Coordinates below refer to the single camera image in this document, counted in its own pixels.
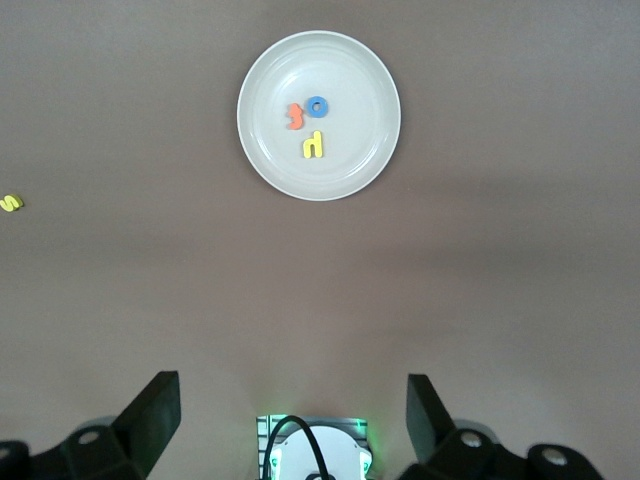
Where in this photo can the yellow foam letter h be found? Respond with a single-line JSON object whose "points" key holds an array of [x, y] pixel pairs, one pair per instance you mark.
{"points": [[318, 145]]}

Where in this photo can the blue foam letter o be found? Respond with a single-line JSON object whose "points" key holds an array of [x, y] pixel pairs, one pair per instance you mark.
{"points": [[310, 107]]}

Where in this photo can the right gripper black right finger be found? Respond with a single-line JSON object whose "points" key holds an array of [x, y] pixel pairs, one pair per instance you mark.
{"points": [[445, 455]]}

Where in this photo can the brown paper table cover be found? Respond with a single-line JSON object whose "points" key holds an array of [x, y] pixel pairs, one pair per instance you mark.
{"points": [[100, 300]]}

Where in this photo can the yellow foam letter s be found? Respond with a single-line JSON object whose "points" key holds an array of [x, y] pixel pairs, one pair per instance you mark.
{"points": [[12, 204]]}

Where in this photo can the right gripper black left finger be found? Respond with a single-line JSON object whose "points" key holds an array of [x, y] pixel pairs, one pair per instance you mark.
{"points": [[140, 445]]}

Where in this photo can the beige round plate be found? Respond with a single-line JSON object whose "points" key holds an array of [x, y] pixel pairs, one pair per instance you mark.
{"points": [[350, 160]]}

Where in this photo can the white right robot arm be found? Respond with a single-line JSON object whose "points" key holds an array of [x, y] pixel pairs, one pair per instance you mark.
{"points": [[340, 450]]}

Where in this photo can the orange foam letter t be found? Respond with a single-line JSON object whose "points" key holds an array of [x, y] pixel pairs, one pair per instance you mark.
{"points": [[296, 120]]}

